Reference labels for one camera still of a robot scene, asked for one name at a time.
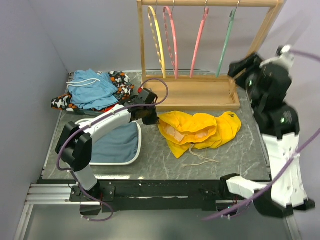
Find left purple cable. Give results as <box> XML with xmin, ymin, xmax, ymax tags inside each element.
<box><xmin>55</xmin><ymin>77</ymin><xmax>170</xmax><ymax>223</ymax></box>

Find yellow shorts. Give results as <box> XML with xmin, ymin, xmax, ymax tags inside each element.
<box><xmin>158</xmin><ymin>111</ymin><xmax>242</xmax><ymax>159</ymax></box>

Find patterned black orange shorts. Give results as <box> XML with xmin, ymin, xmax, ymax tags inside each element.
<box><xmin>50</xmin><ymin>71</ymin><xmax>135</xmax><ymax>113</ymax></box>

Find purple cable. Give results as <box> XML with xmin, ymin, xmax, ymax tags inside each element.
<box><xmin>55</xmin><ymin>77</ymin><xmax>170</xmax><ymax>223</ymax></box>
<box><xmin>201</xmin><ymin>49</ymin><xmax>320</xmax><ymax>222</ymax></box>

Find light blue shorts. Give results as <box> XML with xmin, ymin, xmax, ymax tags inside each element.
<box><xmin>67</xmin><ymin>69</ymin><xmax>118</xmax><ymax>110</ymax></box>

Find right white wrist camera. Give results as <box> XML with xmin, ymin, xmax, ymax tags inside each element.
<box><xmin>259</xmin><ymin>44</ymin><xmax>295</xmax><ymax>72</ymax></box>

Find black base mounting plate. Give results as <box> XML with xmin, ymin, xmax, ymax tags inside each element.
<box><xmin>69</xmin><ymin>178</ymin><xmax>241</xmax><ymax>217</ymax></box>

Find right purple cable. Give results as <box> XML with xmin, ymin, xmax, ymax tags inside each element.
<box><xmin>201</xmin><ymin>49</ymin><xmax>320</xmax><ymax>222</ymax></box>

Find aluminium rail frame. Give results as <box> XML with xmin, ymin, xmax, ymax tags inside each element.
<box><xmin>12</xmin><ymin>181</ymin><xmax>301</xmax><ymax>240</ymax></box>

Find yellow hanger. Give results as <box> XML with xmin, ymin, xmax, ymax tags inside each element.
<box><xmin>147</xmin><ymin>6</ymin><xmax>167</xmax><ymax>79</ymax></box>

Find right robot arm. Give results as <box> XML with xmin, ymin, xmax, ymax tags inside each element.
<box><xmin>218</xmin><ymin>52</ymin><xmax>316</xmax><ymax>218</ymax></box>

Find pink hanger left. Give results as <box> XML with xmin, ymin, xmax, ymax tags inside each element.
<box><xmin>163</xmin><ymin>6</ymin><xmax>179</xmax><ymax>79</ymax></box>

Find white laundry basket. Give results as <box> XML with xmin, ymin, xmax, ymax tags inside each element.
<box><xmin>72</xmin><ymin>118</ymin><xmax>143</xmax><ymax>167</ymax></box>

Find blue cloth in basket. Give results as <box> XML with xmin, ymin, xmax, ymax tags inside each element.
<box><xmin>89</xmin><ymin>122</ymin><xmax>139</xmax><ymax>163</ymax></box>

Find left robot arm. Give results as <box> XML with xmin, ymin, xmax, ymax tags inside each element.
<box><xmin>55</xmin><ymin>88</ymin><xmax>159</xmax><ymax>201</ymax></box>

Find pink hanger right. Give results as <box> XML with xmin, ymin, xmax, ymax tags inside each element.
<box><xmin>189</xmin><ymin>7</ymin><xmax>209</xmax><ymax>78</ymax></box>

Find green hanger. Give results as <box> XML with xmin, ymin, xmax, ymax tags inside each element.
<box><xmin>216</xmin><ymin>9</ymin><xmax>237</xmax><ymax>77</ymax></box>

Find wooden hanger rack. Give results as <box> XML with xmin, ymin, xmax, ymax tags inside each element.
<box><xmin>137</xmin><ymin>0</ymin><xmax>284</xmax><ymax>112</ymax></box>

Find pink hanger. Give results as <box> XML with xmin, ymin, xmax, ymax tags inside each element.
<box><xmin>163</xmin><ymin>6</ymin><xmax>179</xmax><ymax>79</ymax></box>
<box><xmin>189</xmin><ymin>7</ymin><xmax>209</xmax><ymax>78</ymax></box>

